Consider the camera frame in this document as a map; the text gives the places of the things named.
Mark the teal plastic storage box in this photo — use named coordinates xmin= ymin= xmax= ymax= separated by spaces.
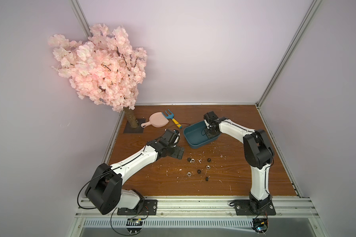
xmin=184 ymin=121 xmax=220 ymax=149

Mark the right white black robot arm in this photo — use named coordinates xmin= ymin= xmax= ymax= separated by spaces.
xmin=204 ymin=111 xmax=276 ymax=215

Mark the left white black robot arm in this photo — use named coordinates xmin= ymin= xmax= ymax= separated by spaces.
xmin=85 ymin=129 xmax=185 ymax=215

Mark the blue yellow toy rake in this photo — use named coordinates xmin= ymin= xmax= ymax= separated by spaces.
xmin=162 ymin=109 xmax=182 ymax=129

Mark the pink plastic dustpan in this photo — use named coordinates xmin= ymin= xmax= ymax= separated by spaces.
xmin=140 ymin=112 xmax=169 ymax=128

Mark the dark square tree base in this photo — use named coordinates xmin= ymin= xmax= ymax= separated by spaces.
xmin=123 ymin=118 xmax=146 ymax=134

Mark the left controller board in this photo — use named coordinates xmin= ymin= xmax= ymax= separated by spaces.
xmin=126 ymin=218 xmax=144 ymax=236

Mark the controller board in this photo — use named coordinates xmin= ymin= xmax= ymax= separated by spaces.
xmin=252 ymin=218 xmax=269 ymax=234
xmin=126 ymin=218 xmax=144 ymax=236

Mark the pink artificial blossom tree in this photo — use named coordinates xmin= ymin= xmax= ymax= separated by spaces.
xmin=48 ymin=24 xmax=147 ymax=128

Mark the right controller board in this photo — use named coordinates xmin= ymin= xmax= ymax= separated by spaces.
xmin=252 ymin=218 xmax=269 ymax=234

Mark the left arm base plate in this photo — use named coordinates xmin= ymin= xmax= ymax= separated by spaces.
xmin=117 ymin=199 xmax=158 ymax=216

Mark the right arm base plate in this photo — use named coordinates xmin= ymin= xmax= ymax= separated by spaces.
xmin=230 ymin=198 xmax=276 ymax=216

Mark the aluminium front rail frame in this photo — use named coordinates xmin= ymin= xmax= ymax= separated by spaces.
xmin=67 ymin=196 xmax=329 ymax=237

